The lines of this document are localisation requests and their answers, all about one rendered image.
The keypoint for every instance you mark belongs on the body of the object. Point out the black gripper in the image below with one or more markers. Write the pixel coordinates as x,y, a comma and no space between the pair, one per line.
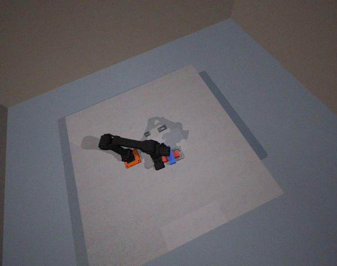
158,162

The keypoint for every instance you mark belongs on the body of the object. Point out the blue plate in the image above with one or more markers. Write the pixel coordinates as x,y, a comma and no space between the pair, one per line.
171,158

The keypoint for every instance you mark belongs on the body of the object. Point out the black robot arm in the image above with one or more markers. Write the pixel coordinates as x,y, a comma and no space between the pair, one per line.
147,146

